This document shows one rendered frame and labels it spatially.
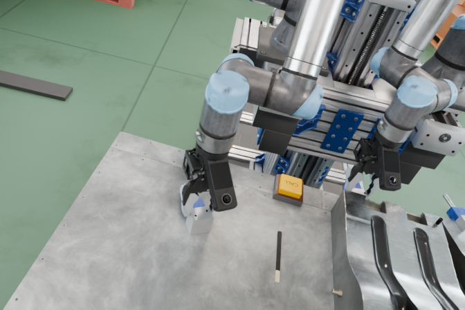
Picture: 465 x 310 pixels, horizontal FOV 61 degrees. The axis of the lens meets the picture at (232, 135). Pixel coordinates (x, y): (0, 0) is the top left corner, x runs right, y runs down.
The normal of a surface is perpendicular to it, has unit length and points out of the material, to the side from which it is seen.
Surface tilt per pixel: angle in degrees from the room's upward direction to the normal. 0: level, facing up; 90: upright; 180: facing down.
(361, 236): 4
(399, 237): 2
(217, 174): 32
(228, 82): 0
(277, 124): 90
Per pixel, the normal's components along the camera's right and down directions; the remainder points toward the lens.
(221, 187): 0.37, -0.28
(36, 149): 0.22, -0.75
